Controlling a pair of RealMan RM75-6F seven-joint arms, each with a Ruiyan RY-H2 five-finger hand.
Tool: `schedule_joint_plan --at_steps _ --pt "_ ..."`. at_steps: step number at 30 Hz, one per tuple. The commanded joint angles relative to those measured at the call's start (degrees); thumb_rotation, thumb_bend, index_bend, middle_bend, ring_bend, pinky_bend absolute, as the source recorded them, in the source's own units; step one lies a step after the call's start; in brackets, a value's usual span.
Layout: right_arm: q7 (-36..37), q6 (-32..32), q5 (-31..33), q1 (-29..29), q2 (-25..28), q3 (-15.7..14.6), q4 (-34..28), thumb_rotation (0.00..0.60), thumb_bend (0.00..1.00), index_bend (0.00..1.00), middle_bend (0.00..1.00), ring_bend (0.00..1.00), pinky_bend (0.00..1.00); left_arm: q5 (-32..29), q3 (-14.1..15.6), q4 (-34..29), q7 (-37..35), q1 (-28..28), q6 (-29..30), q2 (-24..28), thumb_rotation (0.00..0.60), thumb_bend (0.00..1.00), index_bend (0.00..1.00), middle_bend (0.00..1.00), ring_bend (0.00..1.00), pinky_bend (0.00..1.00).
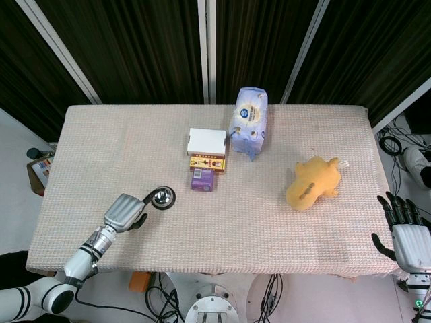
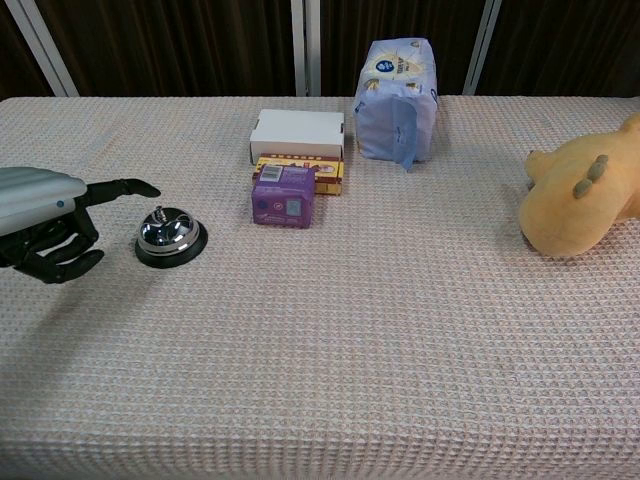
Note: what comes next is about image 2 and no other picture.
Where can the orange plush dinosaur toy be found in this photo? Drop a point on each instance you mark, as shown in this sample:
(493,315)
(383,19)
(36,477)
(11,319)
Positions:
(575,200)

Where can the black and silver left hand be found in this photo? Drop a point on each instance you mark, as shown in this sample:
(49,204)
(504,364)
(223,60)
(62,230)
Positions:
(35,200)

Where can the white metal frame post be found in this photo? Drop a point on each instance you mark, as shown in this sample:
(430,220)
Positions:
(305,47)
(481,47)
(42,47)

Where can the purple packet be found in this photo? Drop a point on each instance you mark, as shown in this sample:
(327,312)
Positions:
(283,197)

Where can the silver desk bell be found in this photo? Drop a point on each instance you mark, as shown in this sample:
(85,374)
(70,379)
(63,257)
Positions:
(167,235)

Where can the dark brown curtain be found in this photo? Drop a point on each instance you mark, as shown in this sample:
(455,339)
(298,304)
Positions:
(175,45)

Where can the blue tissue pack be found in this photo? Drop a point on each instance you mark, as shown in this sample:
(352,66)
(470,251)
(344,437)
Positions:
(395,112)

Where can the white cardboard box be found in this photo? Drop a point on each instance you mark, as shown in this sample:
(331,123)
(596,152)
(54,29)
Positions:
(299,135)

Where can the yellow red printed box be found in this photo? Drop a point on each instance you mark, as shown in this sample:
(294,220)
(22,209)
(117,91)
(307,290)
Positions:
(331,175)

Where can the beige waffle tablecloth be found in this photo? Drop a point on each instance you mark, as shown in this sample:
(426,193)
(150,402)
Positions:
(320,325)

